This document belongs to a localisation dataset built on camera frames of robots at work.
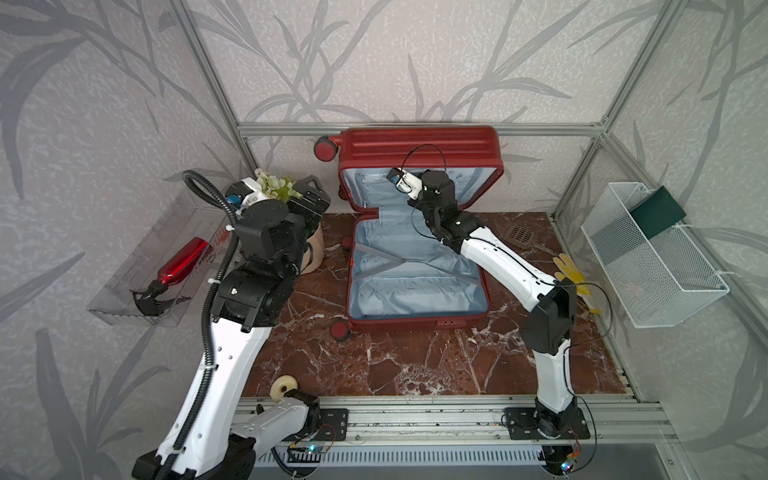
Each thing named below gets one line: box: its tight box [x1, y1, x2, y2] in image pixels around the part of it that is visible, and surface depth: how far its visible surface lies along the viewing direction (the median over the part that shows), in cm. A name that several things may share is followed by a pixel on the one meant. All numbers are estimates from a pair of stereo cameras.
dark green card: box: [629, 185, 687, 239], surface depth 74 cm
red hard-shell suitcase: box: [314, 127, 505, 341], surface depth 94 cm
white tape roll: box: [270, 375, 298, 403], surface depth 80 cm
